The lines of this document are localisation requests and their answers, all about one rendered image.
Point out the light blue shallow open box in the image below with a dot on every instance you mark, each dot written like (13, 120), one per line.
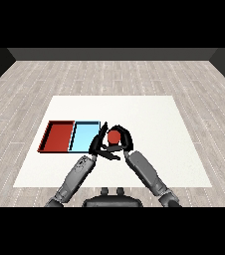
(84, 136)

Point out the red shallow open box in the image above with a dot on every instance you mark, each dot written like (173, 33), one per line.
(57, 136)

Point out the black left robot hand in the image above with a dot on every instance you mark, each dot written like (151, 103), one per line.
(97, 144)

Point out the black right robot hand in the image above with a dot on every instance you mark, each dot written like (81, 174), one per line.
(127, 138)

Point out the red can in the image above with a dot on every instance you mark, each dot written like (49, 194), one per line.
(113, 136)

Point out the dark grey robot body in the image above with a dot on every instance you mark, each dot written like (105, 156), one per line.
(112, 200)

